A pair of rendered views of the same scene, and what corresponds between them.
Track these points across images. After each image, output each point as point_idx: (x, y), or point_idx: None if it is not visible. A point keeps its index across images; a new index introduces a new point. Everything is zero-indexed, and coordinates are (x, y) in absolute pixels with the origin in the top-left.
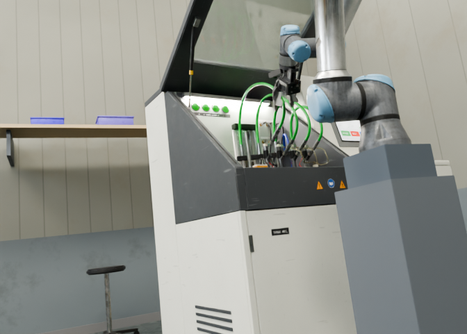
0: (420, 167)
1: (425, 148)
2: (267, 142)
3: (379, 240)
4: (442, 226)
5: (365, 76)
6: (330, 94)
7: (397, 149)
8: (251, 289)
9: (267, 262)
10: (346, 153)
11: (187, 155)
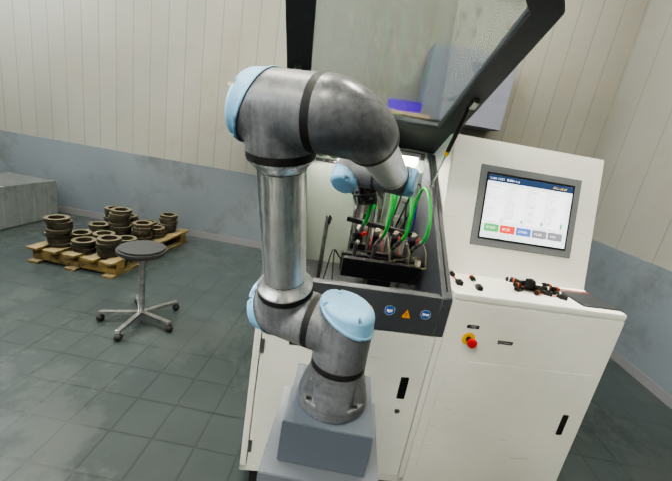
0: (336, 459)
1: (358, 441)
2: (400, 202)
3: None
4: None
5: (327, 302)
6: (260, 313)
7: (302, 431)
8: (252, 380)
9: (276, 364)
10: (447, 271)
11: None
